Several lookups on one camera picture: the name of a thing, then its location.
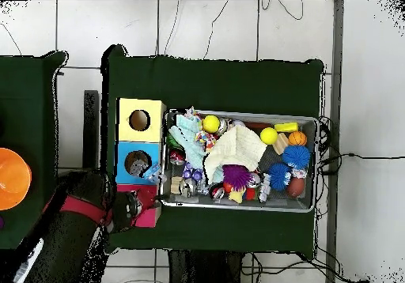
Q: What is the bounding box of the blue label clear plastic bottle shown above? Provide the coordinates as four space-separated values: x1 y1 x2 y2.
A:
142 161 168 183

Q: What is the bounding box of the colourful patterned cloth wad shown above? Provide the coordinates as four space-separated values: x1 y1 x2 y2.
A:
194 130 218 151

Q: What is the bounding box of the long black cable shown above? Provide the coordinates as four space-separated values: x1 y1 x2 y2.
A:
317 151 405 161

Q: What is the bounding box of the smooth yellow ball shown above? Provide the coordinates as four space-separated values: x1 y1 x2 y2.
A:
259 126 278 145

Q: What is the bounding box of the black upright panel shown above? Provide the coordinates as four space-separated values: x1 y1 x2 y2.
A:
82 89 100 170

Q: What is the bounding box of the dark green table cloth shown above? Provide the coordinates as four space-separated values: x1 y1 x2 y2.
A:
99 43 325 258
0 51 73 254

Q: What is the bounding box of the wooden three-hole box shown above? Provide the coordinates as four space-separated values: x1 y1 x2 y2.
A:
113 97 168 228

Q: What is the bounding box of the mint waffle cloth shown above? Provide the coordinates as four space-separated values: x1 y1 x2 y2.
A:
168 113 206 170

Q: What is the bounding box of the orange round object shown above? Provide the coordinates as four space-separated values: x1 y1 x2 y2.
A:
0 147 32 211

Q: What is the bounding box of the small orange basketball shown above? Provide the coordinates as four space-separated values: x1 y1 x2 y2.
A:
288 130 308 147

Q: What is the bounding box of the cream waffle cloth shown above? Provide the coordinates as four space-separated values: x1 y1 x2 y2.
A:
203 124 268 184

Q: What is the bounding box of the shallow wire mesh bin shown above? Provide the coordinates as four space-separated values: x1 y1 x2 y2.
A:
160 107 320 213

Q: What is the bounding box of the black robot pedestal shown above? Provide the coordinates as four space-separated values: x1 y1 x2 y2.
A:
167 249 246 283

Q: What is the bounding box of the purple spiky ball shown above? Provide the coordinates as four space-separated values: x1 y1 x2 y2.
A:
221 164 254 191

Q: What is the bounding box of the large blue spiky ball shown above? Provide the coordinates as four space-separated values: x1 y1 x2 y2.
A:
282 145 312 170

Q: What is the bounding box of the reddish brown ball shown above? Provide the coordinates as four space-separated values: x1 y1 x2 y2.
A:
286 176 307 198

